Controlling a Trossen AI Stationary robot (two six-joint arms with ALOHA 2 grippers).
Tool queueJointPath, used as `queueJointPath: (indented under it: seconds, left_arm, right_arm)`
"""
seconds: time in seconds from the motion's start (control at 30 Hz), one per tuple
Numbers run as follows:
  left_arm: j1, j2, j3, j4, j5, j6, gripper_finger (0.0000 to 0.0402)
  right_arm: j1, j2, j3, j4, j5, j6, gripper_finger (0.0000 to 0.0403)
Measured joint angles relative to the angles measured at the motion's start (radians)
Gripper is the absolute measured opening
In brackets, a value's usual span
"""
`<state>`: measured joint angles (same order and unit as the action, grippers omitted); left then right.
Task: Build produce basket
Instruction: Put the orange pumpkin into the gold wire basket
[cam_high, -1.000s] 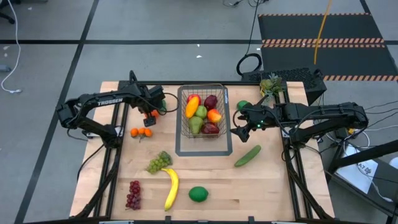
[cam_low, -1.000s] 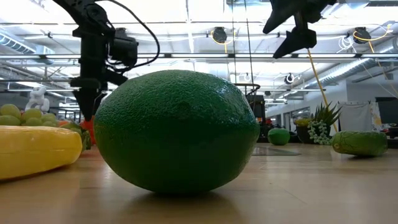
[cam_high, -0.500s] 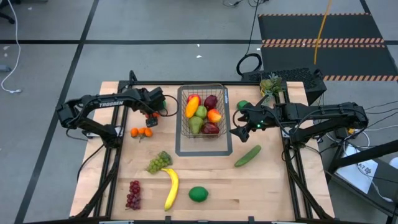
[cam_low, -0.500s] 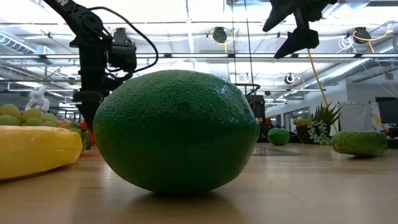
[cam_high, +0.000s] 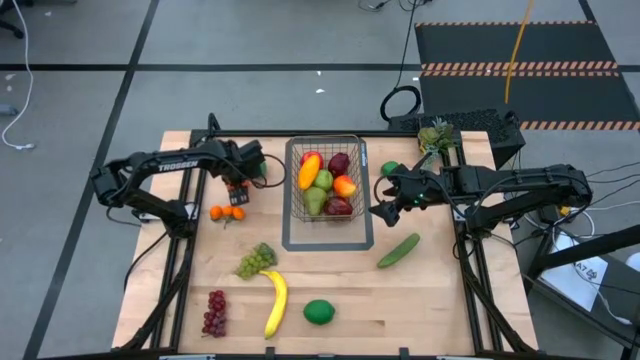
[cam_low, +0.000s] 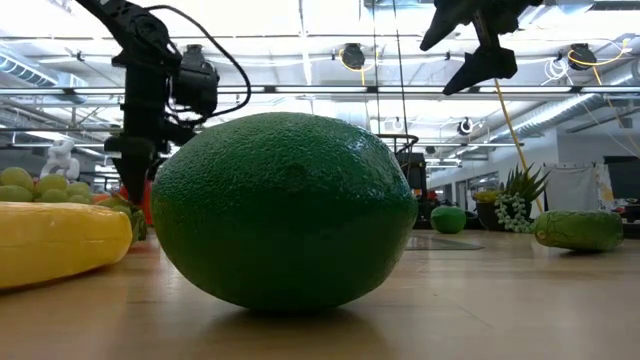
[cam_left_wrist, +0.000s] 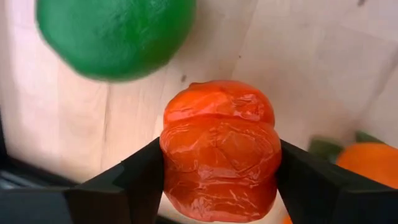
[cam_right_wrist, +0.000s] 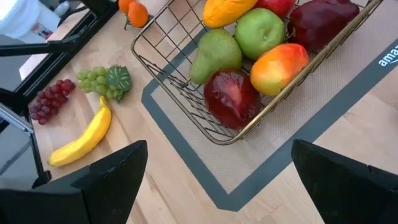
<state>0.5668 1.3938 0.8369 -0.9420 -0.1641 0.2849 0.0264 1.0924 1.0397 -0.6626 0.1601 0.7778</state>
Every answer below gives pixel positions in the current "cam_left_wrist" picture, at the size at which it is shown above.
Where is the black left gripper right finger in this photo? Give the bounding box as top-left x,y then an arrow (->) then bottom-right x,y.
276,139 -> 398,224

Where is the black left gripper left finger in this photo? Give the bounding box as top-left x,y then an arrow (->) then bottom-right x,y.
0,138 -> 165,224

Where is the orange persimmon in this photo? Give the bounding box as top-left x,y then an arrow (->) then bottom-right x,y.
159,80 -> 283,223

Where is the green plastic lime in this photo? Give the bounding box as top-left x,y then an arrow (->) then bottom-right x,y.
35,0 -> 197,83

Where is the orange tangerine cluster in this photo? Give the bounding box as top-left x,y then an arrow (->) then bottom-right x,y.
307,130 -> 398,190

